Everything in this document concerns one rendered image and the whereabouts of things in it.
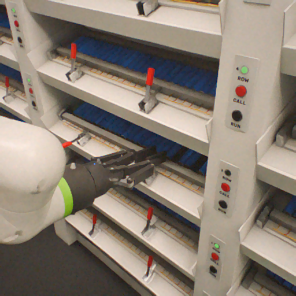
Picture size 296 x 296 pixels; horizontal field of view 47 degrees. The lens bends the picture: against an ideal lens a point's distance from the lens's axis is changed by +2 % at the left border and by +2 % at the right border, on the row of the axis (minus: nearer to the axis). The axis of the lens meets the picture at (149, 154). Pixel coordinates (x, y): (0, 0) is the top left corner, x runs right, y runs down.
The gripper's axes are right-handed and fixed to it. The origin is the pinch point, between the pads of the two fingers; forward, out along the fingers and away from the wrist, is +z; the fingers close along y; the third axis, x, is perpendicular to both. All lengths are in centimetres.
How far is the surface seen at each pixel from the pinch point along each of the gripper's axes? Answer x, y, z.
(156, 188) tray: -6.8, 3.8, -1.0
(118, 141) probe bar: -2.0, -14.3, 2.4
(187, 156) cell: 0.1, 5.5, 7.4
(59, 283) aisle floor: -63, -31, -6
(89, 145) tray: -6.2, -23.9, -0.1
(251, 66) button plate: 27.6, 23.7, -7.5
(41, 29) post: 22.8, -42.7, -2.6
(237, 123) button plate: 17.9, 23.0, -6.1
